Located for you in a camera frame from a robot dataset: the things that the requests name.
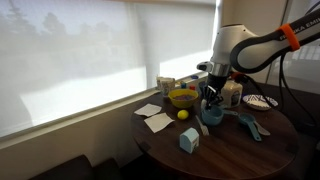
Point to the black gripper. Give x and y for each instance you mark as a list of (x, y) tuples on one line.
[(213, 87)]

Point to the medium teal measuring cup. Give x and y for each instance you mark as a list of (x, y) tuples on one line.
[(230, 112)]

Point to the large teal measuring cup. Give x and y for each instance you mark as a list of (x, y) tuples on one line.
[(212, 116)]

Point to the small teal measuring cup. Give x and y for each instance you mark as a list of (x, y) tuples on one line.
[(248, 120)]

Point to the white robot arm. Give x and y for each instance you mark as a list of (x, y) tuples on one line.
[(238, 48)]

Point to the small white bottle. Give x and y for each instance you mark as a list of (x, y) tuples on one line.
[(203, 103)]

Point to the glass jar with rice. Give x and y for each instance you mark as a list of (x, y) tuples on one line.
[(231, 94)]

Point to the red toy block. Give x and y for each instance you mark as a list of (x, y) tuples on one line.
[(192, 87)]

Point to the blue bottle cap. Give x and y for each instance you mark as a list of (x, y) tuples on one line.
[(194, 77)]

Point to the yellow bowl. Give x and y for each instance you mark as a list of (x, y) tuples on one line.
[(183, 98)]

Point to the blue toy block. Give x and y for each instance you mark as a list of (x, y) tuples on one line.
[(183, 85)]

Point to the white plastic fork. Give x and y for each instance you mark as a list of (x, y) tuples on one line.
[(203, 128)]

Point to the yellow lemon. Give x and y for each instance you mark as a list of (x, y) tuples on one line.
[(183, 114)]

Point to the patterned white plate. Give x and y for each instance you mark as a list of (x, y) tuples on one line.
[(259, 102)]

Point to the small blue house box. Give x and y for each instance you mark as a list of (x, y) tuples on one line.
[(189, 140)]

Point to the patterned paper cup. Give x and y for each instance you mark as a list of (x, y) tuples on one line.
[(165, 85)]

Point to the white plastic spoon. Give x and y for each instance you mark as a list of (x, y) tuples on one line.
[(261, 130)]

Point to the white paper napkin near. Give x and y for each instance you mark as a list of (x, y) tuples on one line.
[(158, 122)]

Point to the white paper napkin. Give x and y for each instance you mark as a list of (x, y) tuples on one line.
[(148, 110), (158, 122)]

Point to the white paper napkin far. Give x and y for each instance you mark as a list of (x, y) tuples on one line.
[(148, 110)]

